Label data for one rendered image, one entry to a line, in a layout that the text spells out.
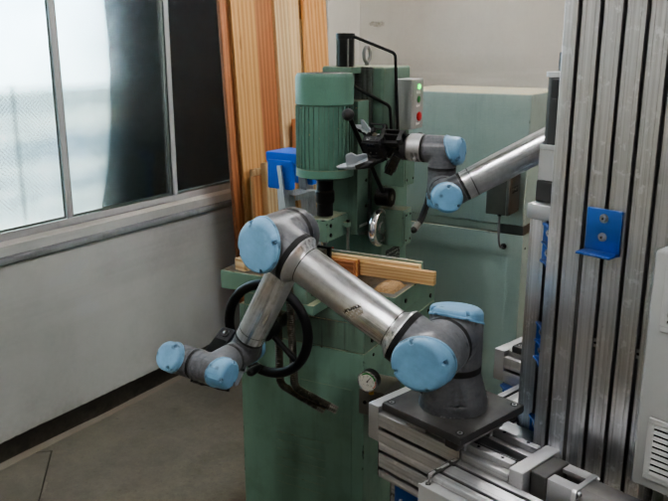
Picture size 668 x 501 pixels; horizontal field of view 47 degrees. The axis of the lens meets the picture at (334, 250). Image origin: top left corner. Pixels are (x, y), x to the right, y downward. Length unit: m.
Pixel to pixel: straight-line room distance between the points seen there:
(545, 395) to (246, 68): 2.50
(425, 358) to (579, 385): 0.36
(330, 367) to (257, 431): 0.39
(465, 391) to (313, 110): 0.99
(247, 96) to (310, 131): 1.54
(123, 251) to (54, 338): 0.48
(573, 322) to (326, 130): 0.97
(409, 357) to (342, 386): 0.85
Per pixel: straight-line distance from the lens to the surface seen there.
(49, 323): 3.31
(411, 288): 2.27
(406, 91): 2.53
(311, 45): 4.27
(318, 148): 2.28
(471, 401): 1.69
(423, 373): 1.52
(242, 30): 3.81
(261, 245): 1.62
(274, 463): 2.60
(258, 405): 2.54
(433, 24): 4.72
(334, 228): 2.39
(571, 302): 1.66
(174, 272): 3.74
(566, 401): 1.73
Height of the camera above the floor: 1.58
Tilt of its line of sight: 15 degrees down
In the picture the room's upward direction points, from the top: straight up
